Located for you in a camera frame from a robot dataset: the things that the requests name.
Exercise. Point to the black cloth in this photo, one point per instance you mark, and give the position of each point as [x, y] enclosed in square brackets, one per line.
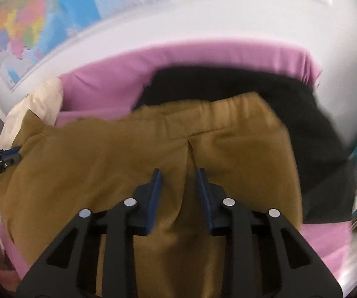
[305, 136]

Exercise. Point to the pink bed sheet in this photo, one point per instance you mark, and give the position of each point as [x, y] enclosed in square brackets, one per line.
[110, 77]

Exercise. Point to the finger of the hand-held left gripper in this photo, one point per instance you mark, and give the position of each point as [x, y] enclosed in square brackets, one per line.
[11, 153]
[7, 163]

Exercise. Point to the brown jacket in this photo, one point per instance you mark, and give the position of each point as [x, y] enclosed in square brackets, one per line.
[104, 161]

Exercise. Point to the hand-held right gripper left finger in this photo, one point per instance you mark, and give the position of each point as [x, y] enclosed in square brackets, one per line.
[154, 198]

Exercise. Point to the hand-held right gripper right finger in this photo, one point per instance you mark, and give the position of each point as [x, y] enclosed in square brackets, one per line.
[204, 198]

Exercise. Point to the colourful wall map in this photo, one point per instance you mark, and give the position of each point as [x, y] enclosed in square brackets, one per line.
[42, 15]

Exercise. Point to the cream pillow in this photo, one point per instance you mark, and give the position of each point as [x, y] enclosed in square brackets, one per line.
[39, 102]

